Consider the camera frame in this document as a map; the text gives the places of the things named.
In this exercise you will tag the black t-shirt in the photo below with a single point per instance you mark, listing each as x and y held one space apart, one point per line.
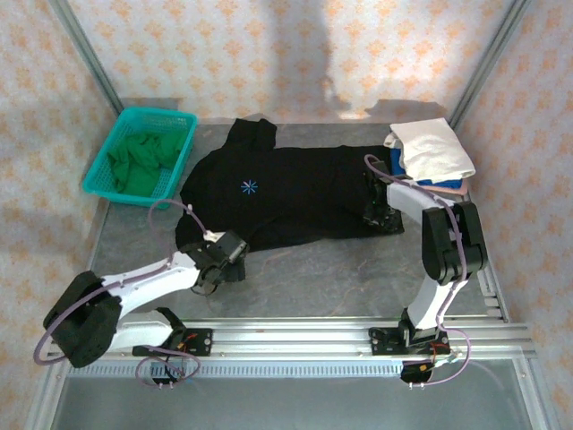
291 188

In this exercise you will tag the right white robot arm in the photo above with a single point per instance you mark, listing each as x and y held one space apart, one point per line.
452 251

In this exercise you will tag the green crumpled t-shirt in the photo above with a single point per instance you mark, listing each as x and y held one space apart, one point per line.
143 157

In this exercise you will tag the blue folded t-shirt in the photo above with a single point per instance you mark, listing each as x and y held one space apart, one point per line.
441 184

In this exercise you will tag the teal plastic mesh basket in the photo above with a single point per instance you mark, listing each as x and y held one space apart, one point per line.
179 122

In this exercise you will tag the pink folded t-shirt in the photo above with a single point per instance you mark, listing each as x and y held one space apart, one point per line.
447 191

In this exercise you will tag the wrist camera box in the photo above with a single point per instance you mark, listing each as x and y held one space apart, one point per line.
230 246
377 188

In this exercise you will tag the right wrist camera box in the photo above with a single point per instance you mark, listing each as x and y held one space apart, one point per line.
377 188

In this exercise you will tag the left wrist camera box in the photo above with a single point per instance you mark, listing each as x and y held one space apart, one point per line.
230 246

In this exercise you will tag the grey aluminium frame post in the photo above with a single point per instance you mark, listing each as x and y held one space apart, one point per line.
488 62
89 58
47 398
532 398

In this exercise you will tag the grey metal sheet panel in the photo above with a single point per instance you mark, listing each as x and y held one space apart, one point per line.
291 405

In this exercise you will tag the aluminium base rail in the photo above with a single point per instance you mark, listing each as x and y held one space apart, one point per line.
291 338

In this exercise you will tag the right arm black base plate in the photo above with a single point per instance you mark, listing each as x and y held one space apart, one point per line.
380 342

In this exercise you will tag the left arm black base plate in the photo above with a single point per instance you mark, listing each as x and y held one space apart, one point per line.
201 342

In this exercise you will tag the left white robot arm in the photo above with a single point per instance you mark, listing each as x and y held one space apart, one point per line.
147 284

